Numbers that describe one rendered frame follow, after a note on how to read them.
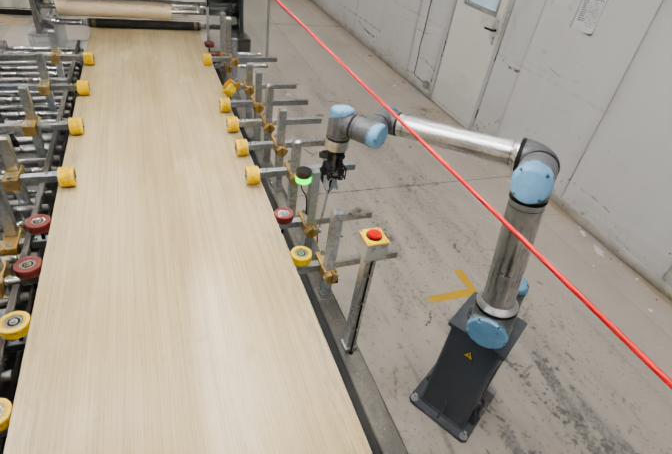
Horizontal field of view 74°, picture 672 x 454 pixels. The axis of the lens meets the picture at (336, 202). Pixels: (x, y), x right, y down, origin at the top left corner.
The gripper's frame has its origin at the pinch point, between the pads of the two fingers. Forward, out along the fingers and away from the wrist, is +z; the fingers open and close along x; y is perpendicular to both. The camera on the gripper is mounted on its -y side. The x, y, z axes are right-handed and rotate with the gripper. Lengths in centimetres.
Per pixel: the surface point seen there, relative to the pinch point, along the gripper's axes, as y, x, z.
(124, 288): 27, -78, 12
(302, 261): 27.9, -18.6, 11.4
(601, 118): -79, 258, 16
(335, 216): 29.8, -9.3, -9.5
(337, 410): 85, -27, 11
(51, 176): -35, -103, 6
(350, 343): 56, -8, 27
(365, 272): 56, -9, -8
